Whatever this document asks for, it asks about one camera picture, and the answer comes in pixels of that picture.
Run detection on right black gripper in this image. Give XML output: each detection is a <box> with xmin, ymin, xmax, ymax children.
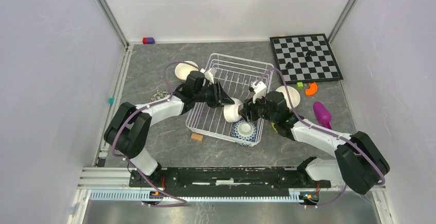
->
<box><xmin>237</xmin><ymin>91</ymin><xmax>277</xmax><ymax>124</ymax></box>

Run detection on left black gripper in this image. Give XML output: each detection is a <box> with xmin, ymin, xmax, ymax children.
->
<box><xmin>194</xmin><ymin>81</ymin><xmax>235</xmax><ymax>109</ymax></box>

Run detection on plain white bowl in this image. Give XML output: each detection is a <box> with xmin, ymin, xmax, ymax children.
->
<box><xmin>223</xmin><ymin>98</ymin><xmax>243</xmax><ymax>123</ymax></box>

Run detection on yellow-green bowl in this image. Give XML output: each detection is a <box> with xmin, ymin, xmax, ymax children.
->
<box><xmin>271</xmin><ymin>123</ymin><xmax>278</xmax><ymax>133</ymax></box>

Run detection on white bowl outside rack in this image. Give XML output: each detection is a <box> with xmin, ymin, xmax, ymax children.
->
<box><xmin>276</xmin><ymin>86</ymin><xmax>301</xmax><ymax>109</ymax></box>

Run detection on blue patterned bowl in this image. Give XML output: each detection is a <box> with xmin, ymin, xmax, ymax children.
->
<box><xmin>230</xmin><ymin>119</ymin><xmax>257</xmax><ymax>146</ymax></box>

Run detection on beige bowl with leaf motif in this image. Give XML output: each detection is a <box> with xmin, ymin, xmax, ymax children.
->
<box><xmin>174</xmin><ymin>61</ymin><xmax>198</xmax><ymax>82</ymax></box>

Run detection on red floral pattern bowl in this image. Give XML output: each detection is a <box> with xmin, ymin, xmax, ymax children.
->
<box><xmin>150</xmin><ymin>91</ymin><xmax>170</xmax><ymax>102</ymax></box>

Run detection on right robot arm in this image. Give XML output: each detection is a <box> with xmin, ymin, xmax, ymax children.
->
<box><xmin>239</xmin><ymin>91</ymin><xmax>390</xmax><ymax>195</ymax></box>

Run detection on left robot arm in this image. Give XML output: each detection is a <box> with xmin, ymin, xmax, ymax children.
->
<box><xmin>103</xmin><ymin>71</ymin><xmax>235</xmax><ymax>187</ymax></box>

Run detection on orange curved toy piece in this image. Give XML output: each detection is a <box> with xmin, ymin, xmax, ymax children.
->
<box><xmin>305</xmin><ymin>82</ymin><xmax>318</xmax><ymax>97</ymax></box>

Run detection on black chess piece lower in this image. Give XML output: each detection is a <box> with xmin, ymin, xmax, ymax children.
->
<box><xmin>285</xmin><ymin>62</ymin><xmax>293</xmax><ymax>69</ymax></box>

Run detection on small wooden block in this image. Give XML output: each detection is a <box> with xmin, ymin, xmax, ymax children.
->
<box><xmin>191</xmin><ymin>133</ymin><xmax>204</xmax><ymax>142</ymax></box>

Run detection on purple plastic scoop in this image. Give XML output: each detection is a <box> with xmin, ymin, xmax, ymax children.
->
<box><xmin>313</xmin><ymin>101</ymin><xmax>332</xmax><ymax>129</ymax></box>

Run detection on black and white chessboard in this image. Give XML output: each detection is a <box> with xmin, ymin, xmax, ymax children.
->
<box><xmin>269</xmin><ymin>33</ymin><xmax>343</xmax><ymax>85</ymax></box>

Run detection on red and purple block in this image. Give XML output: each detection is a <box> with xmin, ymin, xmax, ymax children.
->
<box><xmin>142</xmin><ymin>37</ymin><xmax>155</xmax><ymax>45</ymax></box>

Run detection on white wire dish rack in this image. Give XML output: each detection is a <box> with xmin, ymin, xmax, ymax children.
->
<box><xmin>185</xmin><ymin>52</ymin><xmax>275</xmax><ymax>147</ymax></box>

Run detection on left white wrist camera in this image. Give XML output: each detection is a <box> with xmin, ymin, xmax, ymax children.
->
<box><xmin>200</xmin><ymin>67</ymin><xmax>217</xmax><ymax>84</ymax></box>

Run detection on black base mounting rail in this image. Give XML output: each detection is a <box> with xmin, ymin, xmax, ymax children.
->
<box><xmin>149</xmin><ymin>166</ymin><xmax>331</xmax><ymax>197</ymax></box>

